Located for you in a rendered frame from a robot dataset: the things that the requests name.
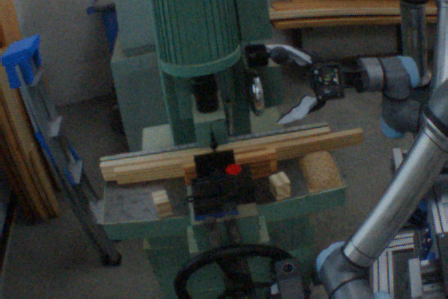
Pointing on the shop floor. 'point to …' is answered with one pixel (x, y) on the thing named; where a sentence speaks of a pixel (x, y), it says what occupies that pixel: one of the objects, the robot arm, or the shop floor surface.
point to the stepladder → (40, 112)
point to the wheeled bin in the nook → (109, 40)
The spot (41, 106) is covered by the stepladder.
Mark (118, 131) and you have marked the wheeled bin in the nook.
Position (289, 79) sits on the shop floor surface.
